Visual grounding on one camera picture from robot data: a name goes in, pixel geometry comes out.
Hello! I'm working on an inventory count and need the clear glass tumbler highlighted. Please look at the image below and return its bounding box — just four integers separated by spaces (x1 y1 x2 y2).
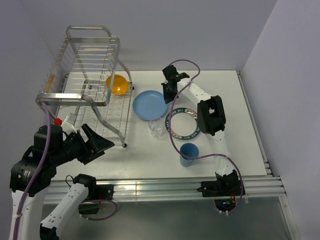
148 119 164 138

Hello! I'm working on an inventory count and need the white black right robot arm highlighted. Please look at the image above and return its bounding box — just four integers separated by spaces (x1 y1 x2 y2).
161 63 238 195

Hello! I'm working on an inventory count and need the blue plastic cup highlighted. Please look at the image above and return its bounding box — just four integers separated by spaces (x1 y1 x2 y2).
180 143 199 167

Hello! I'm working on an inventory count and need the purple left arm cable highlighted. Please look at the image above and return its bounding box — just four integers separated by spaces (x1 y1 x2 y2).
7 102 61 240

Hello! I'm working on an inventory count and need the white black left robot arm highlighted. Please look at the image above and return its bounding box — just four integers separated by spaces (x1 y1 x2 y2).
9 124 115 240

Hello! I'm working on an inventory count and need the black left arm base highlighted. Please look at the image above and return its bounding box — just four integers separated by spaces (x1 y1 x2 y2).
78 184 114 216

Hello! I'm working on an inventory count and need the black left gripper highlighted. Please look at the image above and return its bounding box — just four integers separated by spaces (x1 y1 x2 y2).
51 122 114 165

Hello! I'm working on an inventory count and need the yellow bowl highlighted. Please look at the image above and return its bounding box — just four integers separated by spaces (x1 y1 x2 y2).
111 74 129 96

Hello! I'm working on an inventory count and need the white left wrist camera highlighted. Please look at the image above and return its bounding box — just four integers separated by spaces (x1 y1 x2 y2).
53 113 77 135

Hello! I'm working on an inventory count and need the stainless steel dish rack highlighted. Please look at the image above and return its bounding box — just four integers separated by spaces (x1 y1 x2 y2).
35 25 134 148

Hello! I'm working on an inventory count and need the aluminium rail frame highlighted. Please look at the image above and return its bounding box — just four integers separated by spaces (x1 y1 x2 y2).
44 70 299 240

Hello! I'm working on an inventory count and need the blue plastic plate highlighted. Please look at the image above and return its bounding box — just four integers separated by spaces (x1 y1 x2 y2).
132 90 168 121

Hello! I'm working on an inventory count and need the white plate green rim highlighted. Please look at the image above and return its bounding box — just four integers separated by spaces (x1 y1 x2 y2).
170 107 201 141

